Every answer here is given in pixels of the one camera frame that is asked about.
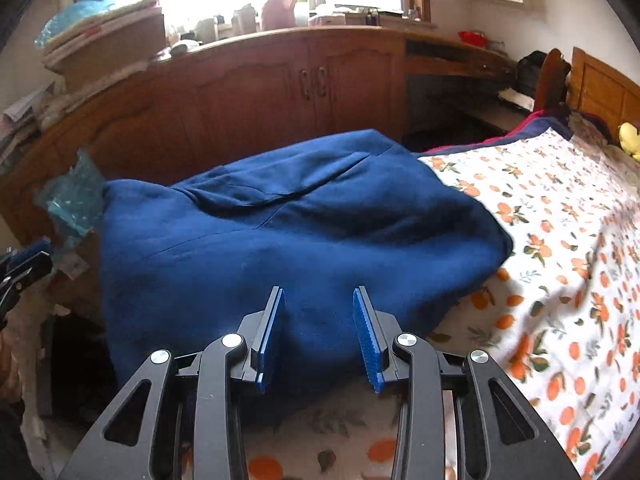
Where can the stack of papers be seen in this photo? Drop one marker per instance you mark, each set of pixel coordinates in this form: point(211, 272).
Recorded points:
point(25, 120)

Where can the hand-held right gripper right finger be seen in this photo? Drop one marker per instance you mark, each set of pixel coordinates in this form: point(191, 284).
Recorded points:
point(367, 345)

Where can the red bowl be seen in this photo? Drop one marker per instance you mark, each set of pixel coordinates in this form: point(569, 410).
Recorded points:
point(472, 38)

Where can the wooden chair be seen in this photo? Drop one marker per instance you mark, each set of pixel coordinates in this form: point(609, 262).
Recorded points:
point(552, 80)

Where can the light blue plastic bag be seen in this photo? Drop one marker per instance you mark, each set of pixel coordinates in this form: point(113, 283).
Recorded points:
point(80, 15)

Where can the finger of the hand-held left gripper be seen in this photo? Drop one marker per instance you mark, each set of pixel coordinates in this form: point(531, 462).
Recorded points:
point(32, 262)

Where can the pink bottle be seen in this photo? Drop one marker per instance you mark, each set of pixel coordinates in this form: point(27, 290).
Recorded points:
point(277, 10)

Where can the wooden desk cabinet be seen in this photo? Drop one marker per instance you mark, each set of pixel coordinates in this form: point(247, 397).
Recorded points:
point(250, 95)

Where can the yellow plush toy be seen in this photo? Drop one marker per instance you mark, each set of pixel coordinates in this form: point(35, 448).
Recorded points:
point(631, 140)

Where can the teal plastic bag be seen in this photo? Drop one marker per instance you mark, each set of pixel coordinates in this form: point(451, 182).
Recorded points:
point(75, 200)

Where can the blue suit jacket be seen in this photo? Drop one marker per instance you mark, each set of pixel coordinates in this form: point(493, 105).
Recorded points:
point(300, 220)

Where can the white jar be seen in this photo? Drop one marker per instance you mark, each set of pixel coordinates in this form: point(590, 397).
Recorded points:
point(245, 20)

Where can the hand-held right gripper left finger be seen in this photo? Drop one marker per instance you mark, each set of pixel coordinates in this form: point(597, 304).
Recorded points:
point(267, 345)

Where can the orange print bed sheet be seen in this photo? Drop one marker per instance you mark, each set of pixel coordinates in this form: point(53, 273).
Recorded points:
point(550, 210)

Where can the wooden bed headboard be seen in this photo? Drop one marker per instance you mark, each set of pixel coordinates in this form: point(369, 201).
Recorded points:
point(605, 90)

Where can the cardboard box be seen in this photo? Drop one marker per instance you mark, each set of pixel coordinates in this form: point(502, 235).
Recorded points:
point(110, 45)

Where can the floral quilt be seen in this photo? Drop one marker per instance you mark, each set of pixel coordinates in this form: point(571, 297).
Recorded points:
point(585, 125)

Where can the navy blanket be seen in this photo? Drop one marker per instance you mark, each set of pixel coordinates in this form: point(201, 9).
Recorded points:
point(540, 127)

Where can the black backpack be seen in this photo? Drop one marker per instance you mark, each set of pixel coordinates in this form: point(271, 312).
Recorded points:
point(530, 72)

